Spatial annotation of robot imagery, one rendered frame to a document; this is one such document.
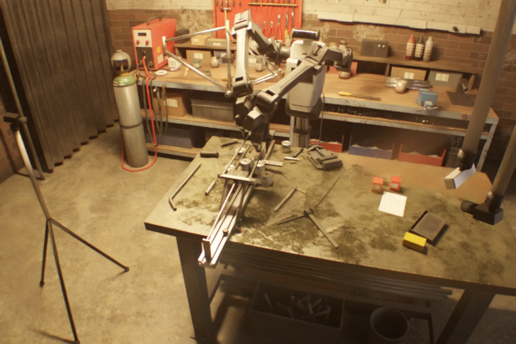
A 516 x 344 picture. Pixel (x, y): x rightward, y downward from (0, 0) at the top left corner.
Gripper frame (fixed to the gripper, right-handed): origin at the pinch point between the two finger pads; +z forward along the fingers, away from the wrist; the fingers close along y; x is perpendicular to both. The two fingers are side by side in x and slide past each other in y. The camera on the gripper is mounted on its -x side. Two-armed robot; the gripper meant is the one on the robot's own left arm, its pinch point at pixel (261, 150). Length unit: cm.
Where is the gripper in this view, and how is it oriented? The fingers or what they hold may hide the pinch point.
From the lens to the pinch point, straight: 157.5
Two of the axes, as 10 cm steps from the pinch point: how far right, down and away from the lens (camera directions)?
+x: 2.4, -5.1, 8.2
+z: 0.1, 8.5, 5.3
